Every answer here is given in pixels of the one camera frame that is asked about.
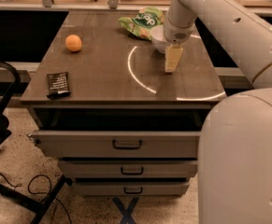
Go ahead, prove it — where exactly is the grey drawer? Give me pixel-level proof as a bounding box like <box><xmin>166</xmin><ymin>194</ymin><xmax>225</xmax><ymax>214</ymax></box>
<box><xmin>32</xmin><ymin>131</ymin><xmax>200</xmax><ymax>159</ymax></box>
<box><xmin>58</xmin><ymin>160</ymin><xmax>197</xmax><ymax>179</ymax></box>
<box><xmin>72</xmin><ymin>180</ymin><xmax>190</xmax><ymax>196</ymax></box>

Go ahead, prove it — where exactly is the orange fruit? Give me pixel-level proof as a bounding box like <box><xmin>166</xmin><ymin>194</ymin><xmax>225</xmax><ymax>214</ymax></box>
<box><xmin>65</xmin><ymin>35</ymin><xmax>82</xmax><ymax>52</ymax></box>

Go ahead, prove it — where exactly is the top grey drawer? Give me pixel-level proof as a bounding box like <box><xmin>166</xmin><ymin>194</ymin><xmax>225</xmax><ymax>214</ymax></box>
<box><xmin>32</xmin><ymin>131</ymin><xmax>200</xmax><ymax>159</ymax></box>

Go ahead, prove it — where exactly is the green chip bag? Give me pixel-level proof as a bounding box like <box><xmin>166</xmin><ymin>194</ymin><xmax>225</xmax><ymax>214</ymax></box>
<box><xmin>119</xmin><ymin>7</ymin><xmax>165</xmax><ymax>40</ymax></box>

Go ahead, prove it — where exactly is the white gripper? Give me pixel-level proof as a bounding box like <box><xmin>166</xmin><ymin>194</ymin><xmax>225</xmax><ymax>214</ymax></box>
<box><xmin>164</xmin><ymin>17</ymin><xmax>195</xmax><ymax>73</ymax></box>

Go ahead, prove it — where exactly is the black rxbar chocolate wrapper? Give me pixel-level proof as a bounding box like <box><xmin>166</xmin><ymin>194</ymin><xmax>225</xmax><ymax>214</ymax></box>
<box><xmin>47</xmin><ymin>72</ymin><xmax>71</xmax><ymax>99</ymax></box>

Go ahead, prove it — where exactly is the middle grey drawer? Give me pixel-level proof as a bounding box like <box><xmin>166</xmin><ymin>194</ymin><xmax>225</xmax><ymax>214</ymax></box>
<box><xmin>58</xmin><ymin>160</ymin><xmax>197</xmax><ymax>179</ymax></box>

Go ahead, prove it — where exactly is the bottom grey drawer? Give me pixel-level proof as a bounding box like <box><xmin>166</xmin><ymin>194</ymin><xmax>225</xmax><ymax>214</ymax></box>
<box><xmin>72</xmin><ymin>180</ymin><xmax>190</xmax><ymax>196</ymax></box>

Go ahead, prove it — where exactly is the grey drawer cabinet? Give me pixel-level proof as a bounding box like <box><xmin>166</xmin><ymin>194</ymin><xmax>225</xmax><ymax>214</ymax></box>
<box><xmin>21</xmin><ymin>11</ymin><xmax>226</xmax><ymax>185</ymax></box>

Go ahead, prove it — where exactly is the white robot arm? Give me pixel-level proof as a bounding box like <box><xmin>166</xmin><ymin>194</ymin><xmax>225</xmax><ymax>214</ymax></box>
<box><xmin>165</xmin><ymin>0</ymin><xmax>272</xmax><ymax>224</ymax></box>

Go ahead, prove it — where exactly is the black chair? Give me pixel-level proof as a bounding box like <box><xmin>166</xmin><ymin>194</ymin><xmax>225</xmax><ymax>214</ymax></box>
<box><xmin>0</xmin><ymin>61</ymin><xmax>72</xmax><ymax>224</ymax></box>

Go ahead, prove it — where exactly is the white ceramic bowl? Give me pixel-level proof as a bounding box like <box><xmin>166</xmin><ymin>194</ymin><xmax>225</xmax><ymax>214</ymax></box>
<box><xmin>150</xmin><ymin>25</ymin><xmax>166</xmax><ymax>53</ymax></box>

